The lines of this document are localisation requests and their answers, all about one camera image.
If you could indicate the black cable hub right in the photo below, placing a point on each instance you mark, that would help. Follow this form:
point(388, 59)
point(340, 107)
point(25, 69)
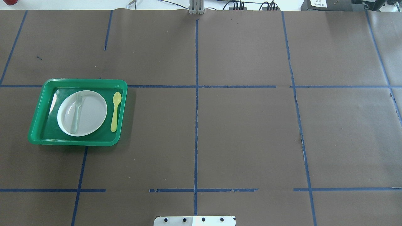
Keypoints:
point(269, 6)

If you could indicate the pale green plastic fork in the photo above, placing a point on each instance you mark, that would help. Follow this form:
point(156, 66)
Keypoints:
point(75, 120)

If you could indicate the black cable hub left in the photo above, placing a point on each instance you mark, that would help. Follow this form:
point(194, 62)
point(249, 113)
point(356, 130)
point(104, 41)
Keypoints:
point(237, 6)

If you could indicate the green plastic tray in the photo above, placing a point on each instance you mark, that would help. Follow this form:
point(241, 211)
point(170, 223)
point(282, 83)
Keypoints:
point(44, 129)

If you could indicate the black box with label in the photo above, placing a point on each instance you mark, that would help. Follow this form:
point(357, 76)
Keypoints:
point(331, 5)

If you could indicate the black cable hub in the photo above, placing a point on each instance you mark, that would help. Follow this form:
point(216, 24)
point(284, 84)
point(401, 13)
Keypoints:
point(269, 6)
point(237, 6)

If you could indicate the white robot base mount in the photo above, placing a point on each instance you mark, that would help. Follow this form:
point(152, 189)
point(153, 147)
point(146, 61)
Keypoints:
point(195, 221)

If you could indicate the yellow plastic spoon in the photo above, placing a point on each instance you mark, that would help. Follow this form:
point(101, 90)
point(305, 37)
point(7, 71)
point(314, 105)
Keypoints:
point(116, 100)

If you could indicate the white round plate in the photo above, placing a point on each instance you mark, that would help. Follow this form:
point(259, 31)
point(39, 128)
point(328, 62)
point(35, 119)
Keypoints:
point(92, 113)

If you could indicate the red object at corner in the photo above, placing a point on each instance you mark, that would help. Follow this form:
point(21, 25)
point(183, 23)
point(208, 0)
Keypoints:
point(10, 2)

